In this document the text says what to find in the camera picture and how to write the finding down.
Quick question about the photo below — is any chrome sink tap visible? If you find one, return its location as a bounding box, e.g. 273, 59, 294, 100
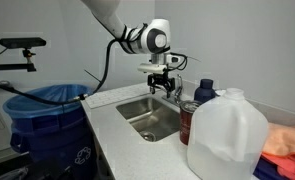
150, 73, 185, 108

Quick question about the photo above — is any coral red cloth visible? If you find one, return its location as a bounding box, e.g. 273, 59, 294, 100
260, 152, 295, 180

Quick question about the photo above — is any orange towel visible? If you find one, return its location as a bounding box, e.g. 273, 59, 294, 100
262, 122, 295, 158

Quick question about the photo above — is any blue recycling bin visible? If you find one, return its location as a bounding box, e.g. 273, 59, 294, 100
9, 99, 100, 180

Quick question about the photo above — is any thick black cable hose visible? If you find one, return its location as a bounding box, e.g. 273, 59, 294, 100
0, 22, 149, 106

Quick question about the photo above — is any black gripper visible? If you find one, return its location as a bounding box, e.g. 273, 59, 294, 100
147, 72, 172, 95

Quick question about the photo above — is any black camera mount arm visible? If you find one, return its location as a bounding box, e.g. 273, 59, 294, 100
0, 48, 38, 73

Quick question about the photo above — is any metal sink drain strainer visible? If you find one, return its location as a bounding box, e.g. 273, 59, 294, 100
140, 130, 158, 143

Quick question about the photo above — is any thin black camera cable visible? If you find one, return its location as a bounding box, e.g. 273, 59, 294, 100
168, 51, 189, 72

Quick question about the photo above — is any blue plastic bin liner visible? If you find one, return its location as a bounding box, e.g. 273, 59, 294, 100
2, 83, 93, 120

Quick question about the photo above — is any white keyboard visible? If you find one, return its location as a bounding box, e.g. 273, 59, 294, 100
83, 82, 155, 110

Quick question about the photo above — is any black stereo camera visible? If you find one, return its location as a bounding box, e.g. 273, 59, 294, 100
0, 37, 48, 50

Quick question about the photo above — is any translucent plastic gallon jug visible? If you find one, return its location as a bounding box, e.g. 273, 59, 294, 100
186, 87, 270, 180

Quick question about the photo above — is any dark blue cloth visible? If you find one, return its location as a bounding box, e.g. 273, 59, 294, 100
253, 157, 282, 180

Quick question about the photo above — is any stainless steel sink basin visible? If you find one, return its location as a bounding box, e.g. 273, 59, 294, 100
115, 96, 182, 144

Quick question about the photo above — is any brown red can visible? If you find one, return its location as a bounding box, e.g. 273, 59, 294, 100
179, 99, 203, 146

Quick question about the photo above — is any navy blue water bottle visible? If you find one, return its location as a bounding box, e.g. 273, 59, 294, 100
193, 78, 218, 104

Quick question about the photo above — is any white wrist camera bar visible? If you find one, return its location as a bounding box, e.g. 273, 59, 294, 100
136, 62, 168, 75

